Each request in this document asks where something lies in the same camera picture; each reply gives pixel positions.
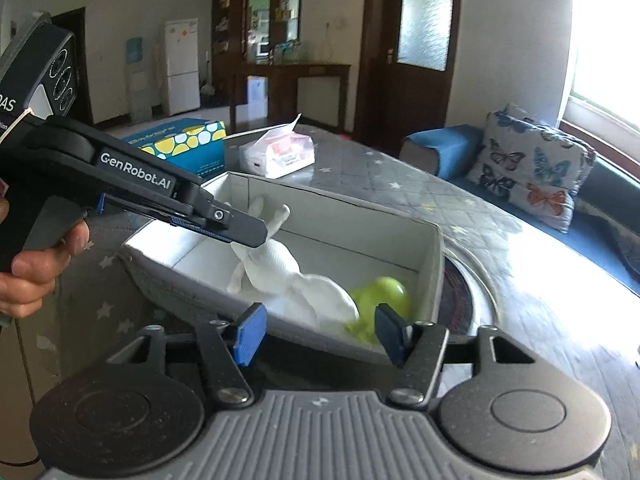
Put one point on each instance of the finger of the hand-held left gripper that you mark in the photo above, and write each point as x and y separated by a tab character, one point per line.
235	225

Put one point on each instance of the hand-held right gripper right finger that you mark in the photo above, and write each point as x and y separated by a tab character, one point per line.
391	335

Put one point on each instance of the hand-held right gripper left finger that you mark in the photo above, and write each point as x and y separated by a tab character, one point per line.
249	335

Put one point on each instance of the green plastic toy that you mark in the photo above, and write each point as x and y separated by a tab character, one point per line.
382	295

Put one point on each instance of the white plush rabbit toy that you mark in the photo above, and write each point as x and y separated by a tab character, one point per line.
295	285

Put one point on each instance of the white cardboard storage box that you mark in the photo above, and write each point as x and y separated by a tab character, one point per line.
340	240

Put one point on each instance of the grey star-print desktop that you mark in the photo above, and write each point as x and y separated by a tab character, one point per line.
400	195

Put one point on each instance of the person's left hand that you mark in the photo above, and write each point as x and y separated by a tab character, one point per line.
30	280

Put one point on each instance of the dark round table inset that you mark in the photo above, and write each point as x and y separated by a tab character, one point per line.
460	300

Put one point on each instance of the blue dotted tissue box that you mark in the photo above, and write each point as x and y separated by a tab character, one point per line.
200	152

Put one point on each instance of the white tissue pack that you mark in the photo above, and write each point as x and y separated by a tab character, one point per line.
280	152

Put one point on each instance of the water dispenser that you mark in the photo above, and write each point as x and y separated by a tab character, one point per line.
136	80

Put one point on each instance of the white mop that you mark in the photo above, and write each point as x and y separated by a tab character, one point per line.
207	85

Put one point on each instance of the white refrigerator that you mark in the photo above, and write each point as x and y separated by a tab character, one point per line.
181	70

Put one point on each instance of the wooden console table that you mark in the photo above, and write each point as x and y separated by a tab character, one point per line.
300	72

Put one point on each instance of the blue bolster cushion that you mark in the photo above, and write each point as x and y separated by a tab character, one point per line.
440	147

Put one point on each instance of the wooden display cabinet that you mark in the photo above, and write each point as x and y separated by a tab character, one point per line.
235	25

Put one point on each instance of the butterfly print pillow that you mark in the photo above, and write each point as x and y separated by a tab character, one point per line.
530	170

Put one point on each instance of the wooden door with frosted glass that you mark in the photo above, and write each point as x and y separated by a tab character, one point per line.
380	60

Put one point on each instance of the blue sofa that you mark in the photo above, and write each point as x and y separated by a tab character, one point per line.
595	240

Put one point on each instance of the window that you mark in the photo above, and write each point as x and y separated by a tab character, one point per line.
605	40

